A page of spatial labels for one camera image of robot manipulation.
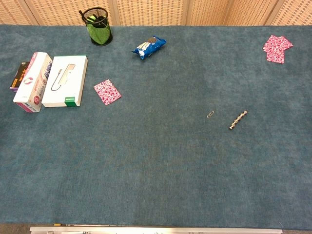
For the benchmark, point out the woven wooden folding screen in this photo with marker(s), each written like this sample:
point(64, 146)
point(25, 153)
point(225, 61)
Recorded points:
point(156, 12)

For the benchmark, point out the white pink toothpaste box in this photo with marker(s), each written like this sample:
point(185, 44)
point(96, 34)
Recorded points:
point(33, 82)

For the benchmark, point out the teal felt table cloth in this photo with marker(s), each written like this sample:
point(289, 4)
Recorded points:
point(156, 146)

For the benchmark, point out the blue cookie snack packet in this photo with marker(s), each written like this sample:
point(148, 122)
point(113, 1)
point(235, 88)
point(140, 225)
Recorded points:
point(149, 47)

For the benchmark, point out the green packet in holder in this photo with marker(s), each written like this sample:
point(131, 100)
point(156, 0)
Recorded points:
point(97, 34)

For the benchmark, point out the silver paper clip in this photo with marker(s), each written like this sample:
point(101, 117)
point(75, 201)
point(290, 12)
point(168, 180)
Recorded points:
point(210, 114)

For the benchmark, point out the silver bead chain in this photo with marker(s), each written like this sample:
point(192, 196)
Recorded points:
point(238, 120)

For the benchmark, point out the black mesh pen holder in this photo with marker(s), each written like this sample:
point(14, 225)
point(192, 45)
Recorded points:
point(98, 30)

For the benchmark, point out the white box with green label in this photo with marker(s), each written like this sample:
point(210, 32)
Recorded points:
point(65, 81)

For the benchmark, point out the small black purple box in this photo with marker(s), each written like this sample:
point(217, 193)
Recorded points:
point(19, 76)

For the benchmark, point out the silver aluminium rail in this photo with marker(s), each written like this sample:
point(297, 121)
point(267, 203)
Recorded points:
point(156, 229)

